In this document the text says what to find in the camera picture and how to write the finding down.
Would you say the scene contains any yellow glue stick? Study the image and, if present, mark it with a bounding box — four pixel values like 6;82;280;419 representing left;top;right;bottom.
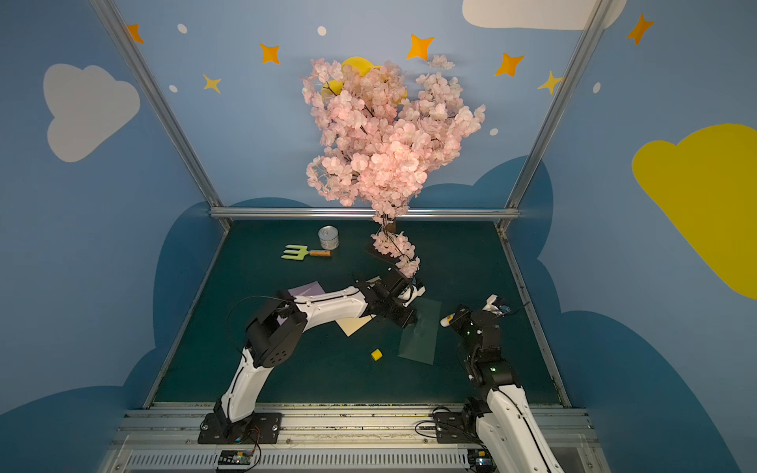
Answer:
440;315;455;327

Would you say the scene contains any dark green envelope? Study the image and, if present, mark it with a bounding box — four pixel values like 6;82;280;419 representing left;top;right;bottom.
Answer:
397;299;442;366

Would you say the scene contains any cream yellow envelope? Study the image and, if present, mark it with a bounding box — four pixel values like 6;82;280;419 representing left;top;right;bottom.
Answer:
336;315;375;337

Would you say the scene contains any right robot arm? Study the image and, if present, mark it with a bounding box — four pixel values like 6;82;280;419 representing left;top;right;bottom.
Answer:
444;305;564;472

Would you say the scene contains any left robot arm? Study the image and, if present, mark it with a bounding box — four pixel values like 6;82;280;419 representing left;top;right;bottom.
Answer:
199;268;426;443

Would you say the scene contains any purple envelope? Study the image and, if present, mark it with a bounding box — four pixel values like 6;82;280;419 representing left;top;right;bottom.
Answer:
287;281;325;297

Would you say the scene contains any silver tin can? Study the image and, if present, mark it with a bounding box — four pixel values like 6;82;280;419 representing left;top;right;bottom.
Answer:
317;226;339;250

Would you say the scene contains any green toy garden fork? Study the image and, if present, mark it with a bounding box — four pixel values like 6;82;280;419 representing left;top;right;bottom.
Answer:
281;244;332;261

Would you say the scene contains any right controller board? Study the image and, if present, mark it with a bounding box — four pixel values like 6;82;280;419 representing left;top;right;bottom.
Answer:
467;449;496;473

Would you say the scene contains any controller board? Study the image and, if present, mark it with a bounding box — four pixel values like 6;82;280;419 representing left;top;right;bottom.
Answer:
467;449;496;473
215;449;255;472

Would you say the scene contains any back horizontal aluminium bar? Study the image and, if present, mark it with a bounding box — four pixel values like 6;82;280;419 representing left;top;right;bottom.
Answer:
209;207;520;221

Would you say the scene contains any pink cherry blossom tree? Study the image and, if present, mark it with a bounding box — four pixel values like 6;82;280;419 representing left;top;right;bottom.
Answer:
303;59;486;277

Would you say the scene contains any left controller board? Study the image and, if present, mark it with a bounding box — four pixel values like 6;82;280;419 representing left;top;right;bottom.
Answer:
215;449;255;472

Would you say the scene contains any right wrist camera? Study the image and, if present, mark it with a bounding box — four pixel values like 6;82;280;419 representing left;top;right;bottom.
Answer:
483;295;511;317

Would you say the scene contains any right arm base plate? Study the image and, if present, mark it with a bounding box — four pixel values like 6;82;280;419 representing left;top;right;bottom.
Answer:
432;410;480;445

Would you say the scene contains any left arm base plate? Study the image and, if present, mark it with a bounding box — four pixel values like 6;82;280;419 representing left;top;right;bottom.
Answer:
197;411;283;445

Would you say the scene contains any aluminium mounting rail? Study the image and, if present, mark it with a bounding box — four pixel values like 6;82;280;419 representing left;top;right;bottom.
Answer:
97;403;610;473

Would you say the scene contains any right aluminium frame post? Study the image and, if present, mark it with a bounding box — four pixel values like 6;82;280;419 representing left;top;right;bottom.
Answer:
497;0;613;235

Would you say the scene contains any aluminium frame post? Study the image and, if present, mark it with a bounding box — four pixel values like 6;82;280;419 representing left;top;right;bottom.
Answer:
497;0;613;235
90;0;223;208

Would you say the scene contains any left aluminium frame post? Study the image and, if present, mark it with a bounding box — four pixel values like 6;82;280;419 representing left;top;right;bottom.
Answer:
90;0;223;208

